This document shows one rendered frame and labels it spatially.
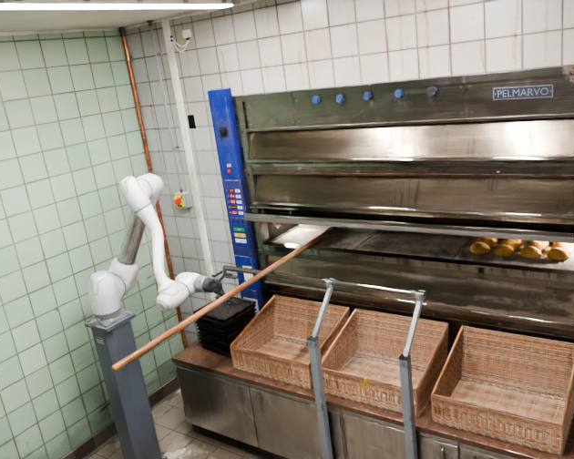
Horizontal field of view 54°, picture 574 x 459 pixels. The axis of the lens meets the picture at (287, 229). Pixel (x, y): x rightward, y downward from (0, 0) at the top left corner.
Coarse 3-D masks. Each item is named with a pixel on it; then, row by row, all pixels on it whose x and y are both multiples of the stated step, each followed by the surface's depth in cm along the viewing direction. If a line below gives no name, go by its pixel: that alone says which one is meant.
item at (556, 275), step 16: (336, 256) 324; (352, 256) 318; (368, 256) 312; (384, 256) 306; (400, 256) 303; (416, 256) 300; (480, 272) 278; (496, 272) 273; (512, 272) 269; (528, 272) 264; (544, 272) 260; (560, 272) 258
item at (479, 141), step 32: (320, 128) 308; (352, 128) 297; (384, 128) 286; (416, 128) 276; (448, 128) 267; (480, 128) 259; (512, 128) 251; (544, 128) 243; (256, 160) 330; (288, 160) 317; (320, 160) 305; (352, 160) 294; (384, 160) 283; (416, 160) 273; (448, 160) 264; (480, 160) 256; (512, 160) 248; (544, 160) 241
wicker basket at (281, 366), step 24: (264, 312) 350; (288, 312) 352; (312, 312) 342; (336, 312) 331; (240, 336) 331; (264, 336) 352; (288, 336) 353; (336, 336) 317; (240, 360) 333; (264, 360) 313; (288, 360) 302; (312, 384) 299
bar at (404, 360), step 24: (360, 288) 276; (384, 288) 268; (312, 336) 277; (408, 336) 252; (312, 360) 278; (408, 360) 247; (408, 384) 249; (408, 408) 253; (408, 432) 258; (408, 456) 262
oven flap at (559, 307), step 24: (288, 264) 349; (312, 264) 339; (336, 264) 330; (312, 288) 336; (336, 288) 329; (408, 288) 304; (432, 288) 296; (456, 288) 289; (480, 288) 282; (504, 288) 276; (528, 288) 269; (552, 288) 263; (480, 312) 280; (504, 312) 275; (528, 312) 269; (552, 312) 263
